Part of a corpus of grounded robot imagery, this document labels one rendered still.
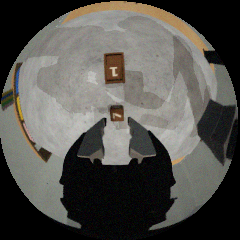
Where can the brown wooden cube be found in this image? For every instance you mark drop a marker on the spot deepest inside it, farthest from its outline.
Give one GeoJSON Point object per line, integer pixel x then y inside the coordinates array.
{"type": "Point", "coordinates": [117, 113]}
{"type": "Point", "coordinates": [114, 72]}

